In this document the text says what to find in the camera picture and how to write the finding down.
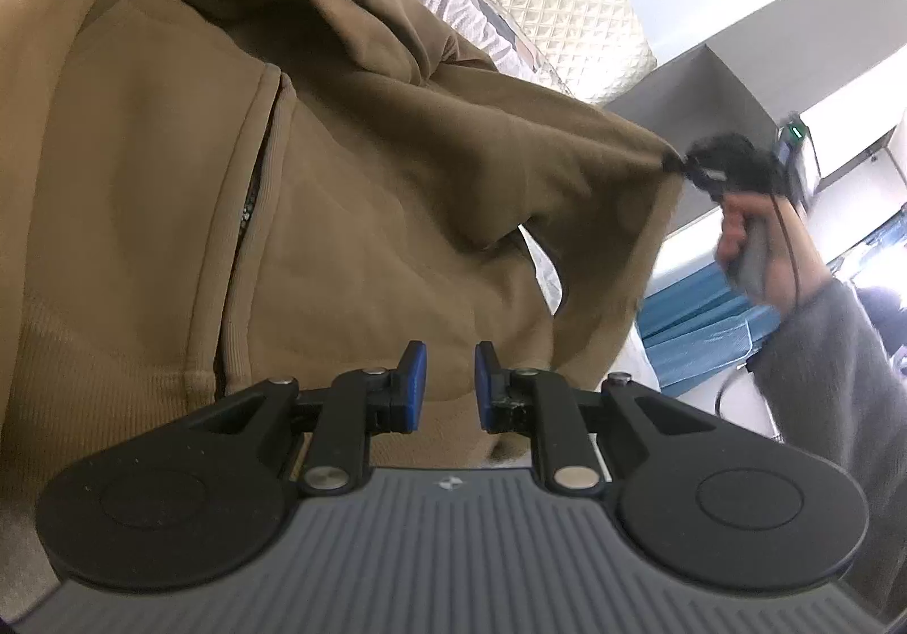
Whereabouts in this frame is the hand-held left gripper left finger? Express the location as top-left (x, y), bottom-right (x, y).
top-left (188, 340), bottom-right (430, 498)

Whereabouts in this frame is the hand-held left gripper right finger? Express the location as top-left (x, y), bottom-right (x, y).
top-left (473, 340), bottom-right (714, 497)

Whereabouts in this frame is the brown hoodie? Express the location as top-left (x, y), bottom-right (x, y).
top-left (0, 0), bottom-right (685, 514)

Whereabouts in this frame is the person's right forearm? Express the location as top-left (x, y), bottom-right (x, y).
top-left (751, 237), bottom-right (907, 536)

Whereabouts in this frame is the person's right hand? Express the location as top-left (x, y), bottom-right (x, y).
top-left (712, 189), bottom-right (817, 310)

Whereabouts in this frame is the grey cabinet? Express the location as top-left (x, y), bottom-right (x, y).
top-left (602, 0), bottom-right (907, 231)

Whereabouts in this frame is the blue cloth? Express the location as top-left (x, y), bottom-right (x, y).
top-left (634, 251), bottom-right (787, 395)

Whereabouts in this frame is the light grey bedsheet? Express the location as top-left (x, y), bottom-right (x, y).
top-left (374, 0), bottom-right (663, 398)

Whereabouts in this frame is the black cable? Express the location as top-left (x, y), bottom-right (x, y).
top-left (714, 361), bottom-right (784, 443)

